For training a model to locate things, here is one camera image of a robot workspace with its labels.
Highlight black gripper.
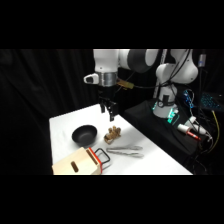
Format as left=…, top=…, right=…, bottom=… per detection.
left=97, top=85, right=118, bottom=122

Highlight silver metal tongs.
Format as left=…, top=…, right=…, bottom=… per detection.
left=106, top=144, right=145, bottom=159

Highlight brown plush toy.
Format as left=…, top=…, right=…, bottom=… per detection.
left=103, top=125, right=123, bottom=145

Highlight black bowl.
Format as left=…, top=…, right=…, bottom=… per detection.
left=71, top=124, right=98, bottom=147

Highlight black robot stand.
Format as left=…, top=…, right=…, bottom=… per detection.
left=122, top=99, right=202, bottom=163

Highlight light wooden box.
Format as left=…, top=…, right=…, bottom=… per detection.
left=51, top=146, right=103, bottom=176

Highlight blue lit keyboard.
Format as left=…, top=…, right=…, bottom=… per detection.
left=199, top=92, right=224, bottom=112

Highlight tan wrist mount bracket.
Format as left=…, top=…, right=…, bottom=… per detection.
left=116, top=78, right=135, bottom=91

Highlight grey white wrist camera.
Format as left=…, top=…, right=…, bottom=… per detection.
left=83, top=73, right=100, bottom=85

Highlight red black wire handle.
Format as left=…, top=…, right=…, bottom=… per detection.
left=93, top=147, right=112, bottom=173

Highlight blue cable bundle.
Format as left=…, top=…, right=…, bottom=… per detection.
left=182, top=89, right=196, bottom=109

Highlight yellow cable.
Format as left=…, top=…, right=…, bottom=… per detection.
left=211, top=110, right=221, bottom=152

